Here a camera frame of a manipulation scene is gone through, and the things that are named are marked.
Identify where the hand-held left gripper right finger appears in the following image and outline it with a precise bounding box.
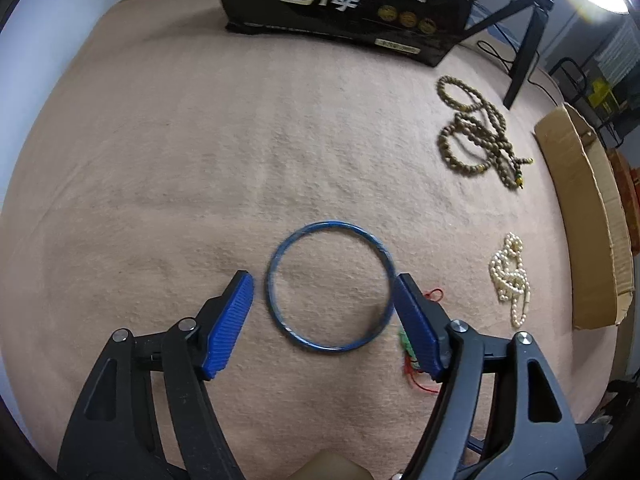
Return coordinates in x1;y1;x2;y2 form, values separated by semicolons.
393;273;588;480

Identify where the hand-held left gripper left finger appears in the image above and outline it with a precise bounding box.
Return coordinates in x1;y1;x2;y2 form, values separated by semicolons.
56;270;256;480

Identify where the green pendant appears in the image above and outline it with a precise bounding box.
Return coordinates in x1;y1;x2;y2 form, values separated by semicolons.
397;287;446;396

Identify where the white pearl necklace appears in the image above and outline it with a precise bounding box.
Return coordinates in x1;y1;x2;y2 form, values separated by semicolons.
489;232;532;328

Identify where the blue bangle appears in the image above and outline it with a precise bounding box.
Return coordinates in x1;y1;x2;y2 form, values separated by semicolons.
265;220;398;352

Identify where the wooden bead bracelet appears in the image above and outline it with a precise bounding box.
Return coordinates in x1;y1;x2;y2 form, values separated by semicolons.
437;75;490;114
438;121;491;177

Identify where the long wooden bead necklace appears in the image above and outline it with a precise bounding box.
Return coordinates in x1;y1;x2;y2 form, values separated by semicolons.
452;97;534;192

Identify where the shallow cardboard box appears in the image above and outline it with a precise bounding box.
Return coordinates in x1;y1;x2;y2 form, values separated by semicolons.
534;102;636;331

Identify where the black tripod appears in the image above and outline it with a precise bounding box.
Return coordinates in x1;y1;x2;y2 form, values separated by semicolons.
462;0;558;110

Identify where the yellow crate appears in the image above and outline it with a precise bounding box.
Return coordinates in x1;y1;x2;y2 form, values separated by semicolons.
589;77;617;111

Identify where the black printed snack bag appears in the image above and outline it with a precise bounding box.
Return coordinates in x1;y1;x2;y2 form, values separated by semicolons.
218;0;488;68

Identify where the black power cable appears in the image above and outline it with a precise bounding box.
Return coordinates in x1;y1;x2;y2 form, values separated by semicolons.
475;37;557;98

